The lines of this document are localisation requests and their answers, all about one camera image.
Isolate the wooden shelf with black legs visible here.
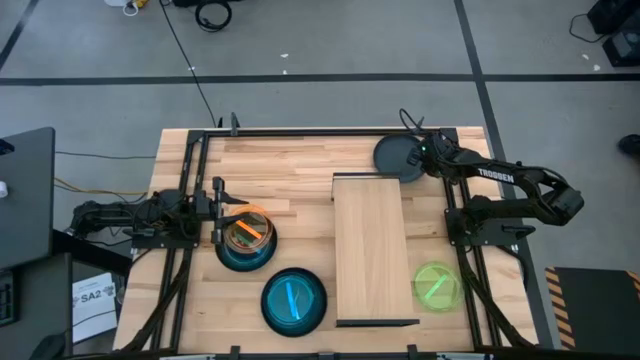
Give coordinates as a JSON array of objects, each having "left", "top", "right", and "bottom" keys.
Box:
[{"left": 331, "top": 172, "right": 421, "bottom": 329}]

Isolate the coiled black cable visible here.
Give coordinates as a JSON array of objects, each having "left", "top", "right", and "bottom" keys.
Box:
[{"left": 194, "top": 0, "right": 233, "bottom": 34}]

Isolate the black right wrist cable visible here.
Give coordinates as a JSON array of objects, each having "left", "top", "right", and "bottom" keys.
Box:
[{"left": 398, "top": 107, "right": 427, "bottom": 136}]

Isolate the dark blue deep plate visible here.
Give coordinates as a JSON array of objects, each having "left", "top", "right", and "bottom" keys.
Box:
[
  {"left": 259, "top": 267, "right": 329, "bottom": 338},
  {"left": 214, "top": 219, "right": 279, "bottom": 274}
]

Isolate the green transparent plastic plate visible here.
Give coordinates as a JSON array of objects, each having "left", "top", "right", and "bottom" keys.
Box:
[{"left": 412, "top": 261, "right": 465, "bottom": 314}]

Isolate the thin black floor cable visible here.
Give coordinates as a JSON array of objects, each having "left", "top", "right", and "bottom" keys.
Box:
[{"left": 54, "top": 150, "right": 158, "bottom": 162}]

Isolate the black left arm cable bundle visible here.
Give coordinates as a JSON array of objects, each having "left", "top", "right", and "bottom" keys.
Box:
[{"left": 121, "top": 247, "right": 192, "bottom": 354}]

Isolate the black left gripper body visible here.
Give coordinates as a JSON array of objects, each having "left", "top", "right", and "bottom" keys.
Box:
[{"left": 192, "top": 176, "right": 227, "bottom": 245}]

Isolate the black equipment case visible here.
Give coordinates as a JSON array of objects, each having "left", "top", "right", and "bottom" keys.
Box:
[
  {"left": 601, "top": 27, "right": 640, "bottom": 69},
  {"left": 586, "top": 0, "right": 640, "bottom": 36}
]

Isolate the white printed paper sheet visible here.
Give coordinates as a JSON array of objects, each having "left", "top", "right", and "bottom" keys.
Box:
[{"left": 71, "top": 271, "right": 119, "bottom": 344}]

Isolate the orange transparent plastic plate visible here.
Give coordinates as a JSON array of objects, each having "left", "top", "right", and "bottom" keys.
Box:
[{"left": 222, "top": 204, "right": 276, "bottom": 256}]

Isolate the black round plate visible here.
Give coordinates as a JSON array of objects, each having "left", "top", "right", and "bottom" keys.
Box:
[{"left": 372, "top": 133, "right": 427, "bottom": 184}]

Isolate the black looped floor cable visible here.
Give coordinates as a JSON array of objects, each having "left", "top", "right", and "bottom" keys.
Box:
[{"left": 568, "top": 11, "right": 607, "bottom": 45}]

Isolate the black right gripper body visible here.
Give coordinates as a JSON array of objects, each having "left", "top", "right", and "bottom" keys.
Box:
[{"left": 421, "top": 130, "right": 459, "bottom": 178}]

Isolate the black aluminium table frame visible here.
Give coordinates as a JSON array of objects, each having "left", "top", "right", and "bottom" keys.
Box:
[{"left": 148, "top": 127, "right": 507, "bottom": 354}]

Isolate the yellow floor cable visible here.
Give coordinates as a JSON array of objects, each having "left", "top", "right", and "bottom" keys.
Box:
[{"left": 53, "top": 176, "right": 151, "bottom": 198}]

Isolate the black mat with striped edge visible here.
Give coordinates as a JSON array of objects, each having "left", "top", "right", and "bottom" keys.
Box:
[{"left": 544, "top": 265, "right": 640, "bottom": 352}]

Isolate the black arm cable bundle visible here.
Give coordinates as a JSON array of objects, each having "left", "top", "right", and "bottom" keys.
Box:
[
  {"left": 121, "top": 247, "right": 192, "bottom": 354},
  {"left": 455, "top": 243, "right": 537, "bottom": 351}
]

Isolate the person's shoe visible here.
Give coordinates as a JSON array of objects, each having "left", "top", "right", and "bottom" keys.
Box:
[{"left": 616, "top": 133, "right": 640, "bottom": 157}]

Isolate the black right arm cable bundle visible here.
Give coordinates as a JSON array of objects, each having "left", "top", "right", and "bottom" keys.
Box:
[{"left": 455, "top": 243, "right": 537, "bottom": 351}]

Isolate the white plug with yellow cable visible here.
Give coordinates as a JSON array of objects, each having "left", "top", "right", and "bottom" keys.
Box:
[{"left": 103, "top": 0, "right": 151, "bottom": 18}]

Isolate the long black floor cable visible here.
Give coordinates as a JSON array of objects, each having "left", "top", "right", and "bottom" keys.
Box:
[{"left": 159, "top": 0, "right": 220, "bottom": 129}]

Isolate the black keyboard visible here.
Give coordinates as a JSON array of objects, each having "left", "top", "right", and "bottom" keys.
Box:
[{"left": 0, "top": 269, "right": 22, "bottom": 327}]

